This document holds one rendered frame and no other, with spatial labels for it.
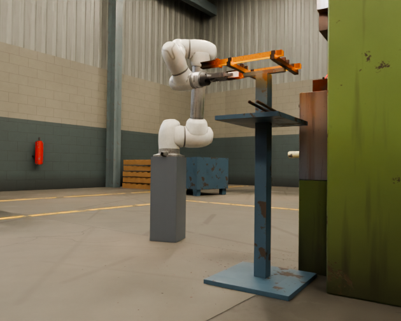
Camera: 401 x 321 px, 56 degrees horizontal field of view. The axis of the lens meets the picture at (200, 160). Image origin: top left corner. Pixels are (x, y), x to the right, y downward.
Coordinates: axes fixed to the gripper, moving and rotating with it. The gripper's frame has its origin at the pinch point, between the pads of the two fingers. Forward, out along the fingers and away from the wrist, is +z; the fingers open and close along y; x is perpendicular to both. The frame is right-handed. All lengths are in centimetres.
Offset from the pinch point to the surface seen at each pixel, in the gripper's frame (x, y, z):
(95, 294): -102, 70, -27
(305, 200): -65, -11, 35
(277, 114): -28, 32, 36
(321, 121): -26, -11, 42
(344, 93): -18, 15, 59
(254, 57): -0.5, 25.6, 23.0
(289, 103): 134, -865, -266
